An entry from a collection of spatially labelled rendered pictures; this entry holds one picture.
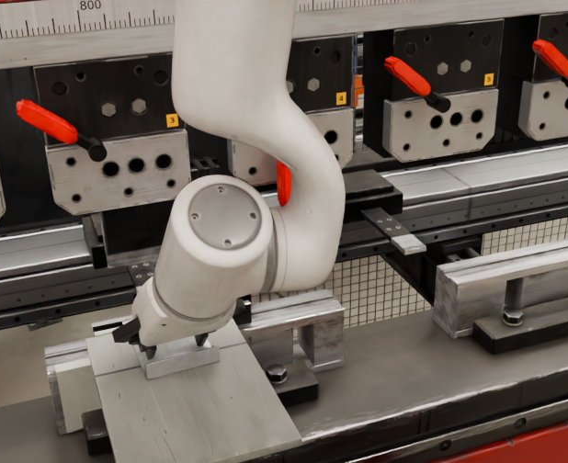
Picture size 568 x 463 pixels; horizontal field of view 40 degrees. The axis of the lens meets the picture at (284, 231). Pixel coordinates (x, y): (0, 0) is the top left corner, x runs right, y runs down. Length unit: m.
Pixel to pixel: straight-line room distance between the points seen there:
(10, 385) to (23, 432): 1.63
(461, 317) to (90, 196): 0.58
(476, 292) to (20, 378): 1.85
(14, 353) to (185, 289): 2.19
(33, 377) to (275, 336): 1.74
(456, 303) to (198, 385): 0.43
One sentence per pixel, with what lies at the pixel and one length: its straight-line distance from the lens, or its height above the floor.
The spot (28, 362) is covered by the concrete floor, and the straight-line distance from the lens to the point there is 2.78.
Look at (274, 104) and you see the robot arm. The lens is 0.60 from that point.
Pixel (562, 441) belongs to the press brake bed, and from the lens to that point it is 1.25.
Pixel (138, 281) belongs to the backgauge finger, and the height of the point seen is 1.00.
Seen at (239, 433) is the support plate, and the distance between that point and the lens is 0.81.
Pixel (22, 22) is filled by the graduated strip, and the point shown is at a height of 1.38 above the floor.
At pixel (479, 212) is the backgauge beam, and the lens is 1.45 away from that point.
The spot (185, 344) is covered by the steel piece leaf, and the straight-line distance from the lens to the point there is 0.94.
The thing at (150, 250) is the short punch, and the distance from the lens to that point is 0.96.
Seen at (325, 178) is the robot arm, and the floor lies 1.29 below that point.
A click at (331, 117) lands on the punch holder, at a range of 0.92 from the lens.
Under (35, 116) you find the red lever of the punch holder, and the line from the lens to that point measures 0.80.
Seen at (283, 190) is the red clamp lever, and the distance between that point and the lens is 0.89.
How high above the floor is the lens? 1.53
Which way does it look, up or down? 26 degrees down
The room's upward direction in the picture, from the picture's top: 1 degrees counter-clockwise
